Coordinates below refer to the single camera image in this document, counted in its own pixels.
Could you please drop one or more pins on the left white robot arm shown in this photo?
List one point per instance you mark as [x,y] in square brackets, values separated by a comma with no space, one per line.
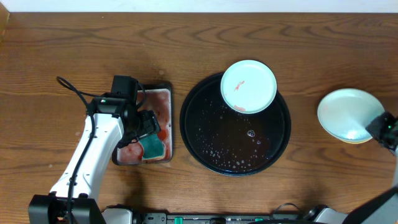
[111,124]

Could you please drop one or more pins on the light blue plate top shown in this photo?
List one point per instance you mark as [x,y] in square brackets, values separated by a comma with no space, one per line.
[248,86]

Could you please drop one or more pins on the round black serving tray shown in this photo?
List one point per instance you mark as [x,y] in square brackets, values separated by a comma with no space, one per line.
[228,142]

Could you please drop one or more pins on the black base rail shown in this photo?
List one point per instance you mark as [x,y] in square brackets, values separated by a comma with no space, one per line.
[199,218]

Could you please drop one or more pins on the light blue plate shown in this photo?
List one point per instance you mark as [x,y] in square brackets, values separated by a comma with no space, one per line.
[248,86]
[345,113]

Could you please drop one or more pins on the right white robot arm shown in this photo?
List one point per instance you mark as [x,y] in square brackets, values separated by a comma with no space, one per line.
[383,208]

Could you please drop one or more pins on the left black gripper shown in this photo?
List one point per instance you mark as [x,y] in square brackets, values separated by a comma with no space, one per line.
[149,125]

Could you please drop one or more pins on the black rectangular soap tray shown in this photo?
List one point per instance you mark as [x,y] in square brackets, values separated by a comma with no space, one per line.
[157,98]

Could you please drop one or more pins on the green scrub sponge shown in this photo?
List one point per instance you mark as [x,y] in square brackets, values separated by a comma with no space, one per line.
[153,148]

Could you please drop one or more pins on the yellow plate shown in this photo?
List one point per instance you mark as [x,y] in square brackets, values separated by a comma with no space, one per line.
[355,142]

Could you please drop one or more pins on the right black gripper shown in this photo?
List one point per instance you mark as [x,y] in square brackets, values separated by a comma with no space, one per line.
[380,126]

